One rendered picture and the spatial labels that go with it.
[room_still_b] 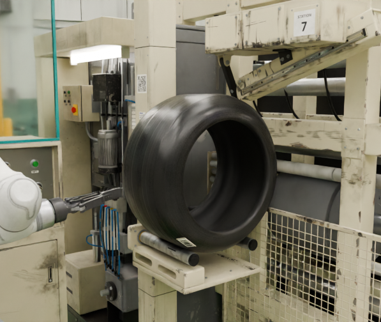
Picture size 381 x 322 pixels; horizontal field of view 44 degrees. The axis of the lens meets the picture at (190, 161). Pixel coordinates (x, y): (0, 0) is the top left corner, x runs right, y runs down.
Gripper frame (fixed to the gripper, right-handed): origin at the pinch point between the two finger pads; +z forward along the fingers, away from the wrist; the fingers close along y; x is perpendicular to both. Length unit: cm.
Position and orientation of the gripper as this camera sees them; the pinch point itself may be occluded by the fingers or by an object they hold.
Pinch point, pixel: (110, 194)
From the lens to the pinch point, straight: 157.2
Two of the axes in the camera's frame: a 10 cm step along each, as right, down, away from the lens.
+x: 1.1, 9.7, 2.2
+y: -5.9, -1.1, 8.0
